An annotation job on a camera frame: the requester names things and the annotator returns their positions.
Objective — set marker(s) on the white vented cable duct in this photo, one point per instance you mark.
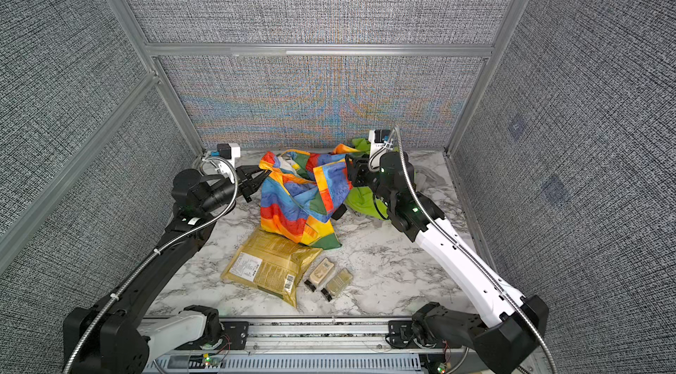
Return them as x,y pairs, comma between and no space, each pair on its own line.
288,363

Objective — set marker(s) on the rainbow coloured cloth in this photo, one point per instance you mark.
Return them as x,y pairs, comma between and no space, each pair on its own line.
302,193

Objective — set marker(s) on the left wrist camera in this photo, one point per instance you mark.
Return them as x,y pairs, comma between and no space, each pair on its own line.
228,151

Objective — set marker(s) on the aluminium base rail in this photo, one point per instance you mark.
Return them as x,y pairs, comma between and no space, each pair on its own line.
329,336

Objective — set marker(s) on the small gold packet right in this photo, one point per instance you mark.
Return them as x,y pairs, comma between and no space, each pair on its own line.
337,284

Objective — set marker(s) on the small gold packet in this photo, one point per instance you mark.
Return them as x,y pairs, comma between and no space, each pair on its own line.
337,284
319,274

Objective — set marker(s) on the black cloth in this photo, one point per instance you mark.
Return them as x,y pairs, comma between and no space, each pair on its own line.
339,212

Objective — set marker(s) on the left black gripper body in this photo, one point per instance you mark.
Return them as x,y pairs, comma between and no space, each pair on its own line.
228,193

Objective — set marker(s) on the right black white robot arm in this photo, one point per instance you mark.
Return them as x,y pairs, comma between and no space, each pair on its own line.
505,327

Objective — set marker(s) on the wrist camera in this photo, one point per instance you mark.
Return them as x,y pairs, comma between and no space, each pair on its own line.
380,141
228,151

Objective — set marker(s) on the neon green shirt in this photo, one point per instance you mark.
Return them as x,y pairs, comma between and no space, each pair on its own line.
369,199

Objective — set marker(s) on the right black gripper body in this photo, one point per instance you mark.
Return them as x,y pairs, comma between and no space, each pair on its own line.
365,177

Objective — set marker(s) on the grey white cloth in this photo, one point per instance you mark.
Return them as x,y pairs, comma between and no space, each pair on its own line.
426,178

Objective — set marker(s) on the small gold packet left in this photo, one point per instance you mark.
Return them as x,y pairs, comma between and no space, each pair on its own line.
319,274

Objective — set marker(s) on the gold snack bag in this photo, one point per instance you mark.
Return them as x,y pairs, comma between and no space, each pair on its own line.
271,263

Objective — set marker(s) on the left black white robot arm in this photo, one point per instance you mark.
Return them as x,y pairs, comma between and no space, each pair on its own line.
107,338

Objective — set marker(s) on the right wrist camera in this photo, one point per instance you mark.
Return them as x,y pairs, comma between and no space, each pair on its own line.
380,141

